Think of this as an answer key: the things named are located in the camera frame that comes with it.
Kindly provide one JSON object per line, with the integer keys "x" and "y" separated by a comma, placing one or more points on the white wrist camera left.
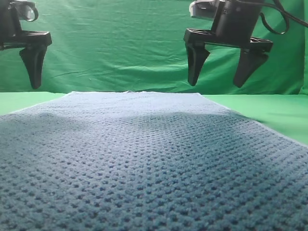
{"x": 26, "y": 10}

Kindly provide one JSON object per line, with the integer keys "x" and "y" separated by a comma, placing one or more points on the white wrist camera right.
{"x": 203, "y": 9}

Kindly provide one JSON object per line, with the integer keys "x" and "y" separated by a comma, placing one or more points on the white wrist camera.
{"x": 203, "y": 9}
{"x": 26, "y": 10}

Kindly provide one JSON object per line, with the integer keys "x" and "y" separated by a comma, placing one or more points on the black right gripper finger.
{"x": 249, "y": 62}
{"x": 196, "y": 57}

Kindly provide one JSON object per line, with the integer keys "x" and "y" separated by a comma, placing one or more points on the green backdrop cloth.
{"x": 137, "y": 45}

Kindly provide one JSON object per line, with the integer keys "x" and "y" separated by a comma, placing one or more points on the blue waffle-weave towel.
{"x": 147, "y": 161}

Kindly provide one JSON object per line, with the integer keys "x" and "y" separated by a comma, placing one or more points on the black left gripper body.
{"x": 11, "y": 33}

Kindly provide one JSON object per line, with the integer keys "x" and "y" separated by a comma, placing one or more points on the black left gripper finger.
{"x": 33, "y": 58}

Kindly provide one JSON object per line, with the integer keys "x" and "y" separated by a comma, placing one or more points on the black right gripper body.
{"x": 232, "y": 26}

